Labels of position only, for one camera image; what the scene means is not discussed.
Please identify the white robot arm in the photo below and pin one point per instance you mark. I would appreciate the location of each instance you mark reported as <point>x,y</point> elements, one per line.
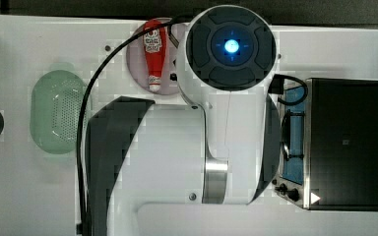
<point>220,146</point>

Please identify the grey round plate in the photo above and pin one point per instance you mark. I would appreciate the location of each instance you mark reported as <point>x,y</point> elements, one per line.
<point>137,66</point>

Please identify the red ketchup bottle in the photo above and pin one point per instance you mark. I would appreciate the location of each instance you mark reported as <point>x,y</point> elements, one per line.
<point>155,45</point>

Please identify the green perforated colander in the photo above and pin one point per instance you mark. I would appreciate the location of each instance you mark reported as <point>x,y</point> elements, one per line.
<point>56,102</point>

